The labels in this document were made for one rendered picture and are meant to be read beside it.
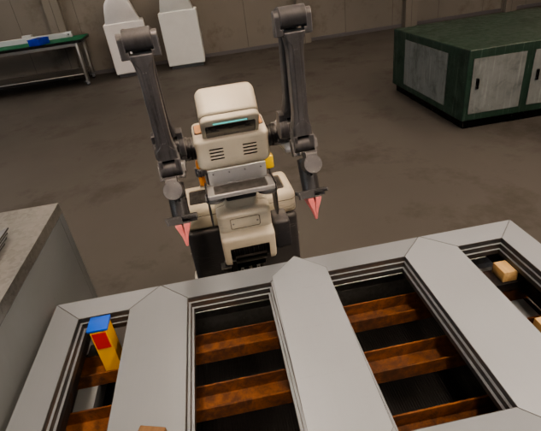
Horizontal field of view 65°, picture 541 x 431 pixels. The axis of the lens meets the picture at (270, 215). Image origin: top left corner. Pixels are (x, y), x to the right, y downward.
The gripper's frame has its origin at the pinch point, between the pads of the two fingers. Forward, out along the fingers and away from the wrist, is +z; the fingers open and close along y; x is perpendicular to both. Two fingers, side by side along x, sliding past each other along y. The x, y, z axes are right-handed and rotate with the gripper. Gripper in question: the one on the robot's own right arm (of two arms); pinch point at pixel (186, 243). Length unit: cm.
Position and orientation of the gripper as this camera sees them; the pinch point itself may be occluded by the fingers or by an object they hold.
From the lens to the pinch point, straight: 139.9
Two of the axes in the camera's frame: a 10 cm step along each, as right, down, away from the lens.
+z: 1.9, 9.8, 0.8
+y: 9.7, -2.0, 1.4
